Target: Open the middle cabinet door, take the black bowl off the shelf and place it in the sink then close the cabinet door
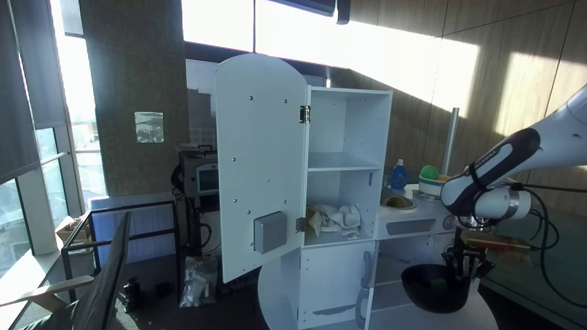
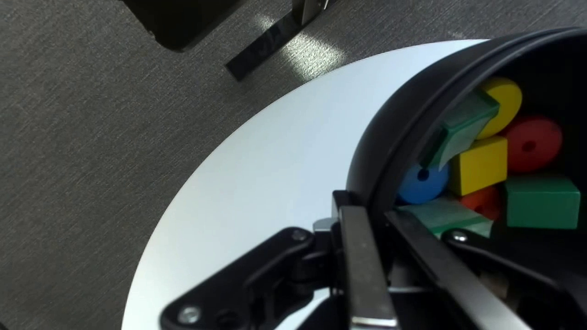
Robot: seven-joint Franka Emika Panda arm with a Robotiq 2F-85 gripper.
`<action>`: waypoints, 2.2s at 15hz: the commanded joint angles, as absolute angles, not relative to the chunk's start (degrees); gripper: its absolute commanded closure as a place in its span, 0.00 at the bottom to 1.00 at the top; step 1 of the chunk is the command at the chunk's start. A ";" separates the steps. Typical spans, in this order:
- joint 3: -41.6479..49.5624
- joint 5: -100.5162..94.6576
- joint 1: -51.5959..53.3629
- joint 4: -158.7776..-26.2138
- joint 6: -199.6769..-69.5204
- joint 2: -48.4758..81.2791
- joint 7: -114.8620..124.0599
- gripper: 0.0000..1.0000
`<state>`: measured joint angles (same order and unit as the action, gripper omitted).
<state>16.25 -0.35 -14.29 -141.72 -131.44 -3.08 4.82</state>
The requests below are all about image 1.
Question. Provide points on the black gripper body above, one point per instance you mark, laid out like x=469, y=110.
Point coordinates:
x=469, y=255

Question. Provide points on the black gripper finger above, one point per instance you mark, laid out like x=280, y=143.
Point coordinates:
x=453, y=268
x=480, y=269

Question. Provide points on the black bowl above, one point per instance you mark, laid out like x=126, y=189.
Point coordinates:
x=435, y=290

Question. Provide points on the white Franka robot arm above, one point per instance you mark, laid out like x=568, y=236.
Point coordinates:
x=550, y=147

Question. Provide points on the yellow toy in sink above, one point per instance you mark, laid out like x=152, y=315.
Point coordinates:
x=396, y=200

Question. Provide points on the narrow white cabinet door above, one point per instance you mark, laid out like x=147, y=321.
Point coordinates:
x=330, y=280

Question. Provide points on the grey box on door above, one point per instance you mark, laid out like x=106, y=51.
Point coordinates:
x=269, y=231

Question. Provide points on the metal door hinge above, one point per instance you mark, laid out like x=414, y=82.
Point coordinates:
x=304, y=114

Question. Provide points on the tall white rounded cupboard door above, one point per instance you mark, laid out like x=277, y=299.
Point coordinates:
x=258, y=165

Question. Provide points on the grey oven knob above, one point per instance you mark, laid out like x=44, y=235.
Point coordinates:
x=449, y=222

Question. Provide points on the grey drawer front panel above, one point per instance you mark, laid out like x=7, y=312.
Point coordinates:
x=411, y=225

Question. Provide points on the white pot with green rim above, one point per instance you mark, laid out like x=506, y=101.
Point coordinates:
x=433, y=185

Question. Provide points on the green toy food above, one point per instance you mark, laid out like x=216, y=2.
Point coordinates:
x=429, y=172

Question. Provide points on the blue soap bottle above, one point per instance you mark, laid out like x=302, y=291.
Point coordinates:
x=398, y=176

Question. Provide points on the grey metal pole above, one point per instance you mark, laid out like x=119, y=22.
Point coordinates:
x=451, y=139

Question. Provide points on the white crumpled cloth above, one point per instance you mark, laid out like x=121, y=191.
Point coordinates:
x=335, y=218

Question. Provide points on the white toy kitchen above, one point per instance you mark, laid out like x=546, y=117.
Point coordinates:
x=348, y=121

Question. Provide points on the clear plastic bag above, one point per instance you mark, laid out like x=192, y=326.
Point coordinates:
x=198, y=280

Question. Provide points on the grey machine with screen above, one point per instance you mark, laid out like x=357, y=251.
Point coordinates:
x=198, y=176

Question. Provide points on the wooden folding chair dark fabric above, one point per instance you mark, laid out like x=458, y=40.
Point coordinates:
x=103, y=275

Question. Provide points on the cardboard box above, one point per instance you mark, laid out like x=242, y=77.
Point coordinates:
x=73, y=229

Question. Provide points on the dark roller blind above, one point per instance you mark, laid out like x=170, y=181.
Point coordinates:
x=51, y=60
x=18, y=92

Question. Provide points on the black metal rail frame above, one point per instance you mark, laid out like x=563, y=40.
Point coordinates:
x=134, y=205

